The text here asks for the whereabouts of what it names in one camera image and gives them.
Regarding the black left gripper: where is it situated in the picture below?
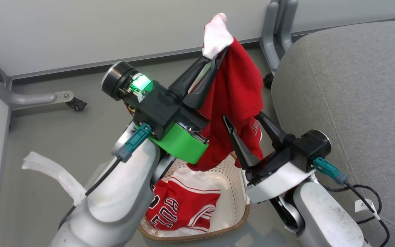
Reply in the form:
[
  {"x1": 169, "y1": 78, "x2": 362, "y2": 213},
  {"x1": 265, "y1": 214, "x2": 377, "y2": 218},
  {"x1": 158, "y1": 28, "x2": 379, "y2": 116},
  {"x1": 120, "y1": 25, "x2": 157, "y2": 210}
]
[{"x1": 101, "y1": 47, "x2": 228, "y2": 140}]

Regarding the white fabric strap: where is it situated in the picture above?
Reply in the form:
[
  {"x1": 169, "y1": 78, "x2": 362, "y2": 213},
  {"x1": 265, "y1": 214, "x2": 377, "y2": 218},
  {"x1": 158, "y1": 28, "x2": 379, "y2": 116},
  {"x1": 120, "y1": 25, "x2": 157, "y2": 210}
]
[{"x1": 22, "y1": 151, "x2": 86, "y2": 206}]

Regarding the red and white garment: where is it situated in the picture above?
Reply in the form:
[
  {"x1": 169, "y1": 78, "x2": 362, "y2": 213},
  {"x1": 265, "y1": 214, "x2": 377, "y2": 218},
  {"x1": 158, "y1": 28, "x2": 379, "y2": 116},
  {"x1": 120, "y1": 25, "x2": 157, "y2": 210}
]
[{"x1": 187, "y1": 36, "x2": 265, "y2": 172}]

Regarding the grey partition frame upright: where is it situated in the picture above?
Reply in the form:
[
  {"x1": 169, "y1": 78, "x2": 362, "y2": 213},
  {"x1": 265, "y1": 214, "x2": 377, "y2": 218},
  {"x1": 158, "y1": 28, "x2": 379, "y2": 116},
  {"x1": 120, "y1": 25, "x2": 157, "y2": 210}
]
[{"x1": 260, "y1": 0, "x2": 299, "y2": 74}]

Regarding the red jersey with white lettering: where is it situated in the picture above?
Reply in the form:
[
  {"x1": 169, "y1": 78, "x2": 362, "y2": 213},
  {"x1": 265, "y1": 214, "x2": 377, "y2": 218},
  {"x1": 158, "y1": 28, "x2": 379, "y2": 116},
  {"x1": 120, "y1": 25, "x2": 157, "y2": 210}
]
[{"x1": 145, "y1": 168, "x2": 223, "y2": 232}]

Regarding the white perforated laundry basket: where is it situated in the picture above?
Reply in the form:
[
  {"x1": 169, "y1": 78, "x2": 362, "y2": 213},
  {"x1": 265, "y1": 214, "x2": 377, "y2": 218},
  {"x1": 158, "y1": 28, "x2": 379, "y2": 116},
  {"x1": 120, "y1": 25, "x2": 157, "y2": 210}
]
[{"x1": 138, "y1": 153, "x2": 250, "y2": 242}]

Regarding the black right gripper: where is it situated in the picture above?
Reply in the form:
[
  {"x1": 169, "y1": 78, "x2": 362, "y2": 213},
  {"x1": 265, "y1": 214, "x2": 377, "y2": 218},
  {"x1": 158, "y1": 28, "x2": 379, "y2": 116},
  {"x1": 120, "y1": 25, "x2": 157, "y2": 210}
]
[{"x1": 222, "y1": 112, "x2": 332, "y2": 185}]

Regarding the grey fabric sofa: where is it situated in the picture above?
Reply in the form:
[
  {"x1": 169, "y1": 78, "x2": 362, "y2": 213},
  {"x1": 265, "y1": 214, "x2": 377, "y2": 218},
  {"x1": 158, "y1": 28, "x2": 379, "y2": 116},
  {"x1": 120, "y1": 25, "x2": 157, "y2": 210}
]
[{"x1": 271, "y1": 18, "x2": 395, "y2": 247}]

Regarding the white paper cable tag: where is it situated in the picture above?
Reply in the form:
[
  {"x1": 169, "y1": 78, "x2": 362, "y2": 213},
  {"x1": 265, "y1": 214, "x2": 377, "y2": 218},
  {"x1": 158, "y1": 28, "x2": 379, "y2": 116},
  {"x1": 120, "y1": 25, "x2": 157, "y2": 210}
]
[{"x1": 355, "y1": 198, "x2": 376, "y2": 214}]

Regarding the black cable teal connector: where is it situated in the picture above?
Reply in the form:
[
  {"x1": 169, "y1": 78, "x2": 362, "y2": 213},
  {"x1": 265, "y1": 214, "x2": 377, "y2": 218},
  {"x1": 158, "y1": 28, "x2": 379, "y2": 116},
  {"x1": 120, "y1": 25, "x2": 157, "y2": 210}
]
[
  {"x1": 313, "y1": 157, "x2": 390, "y2": 247},
  {"x1": 85, "y1": 123, "x2": 153, "y2": 197}
]

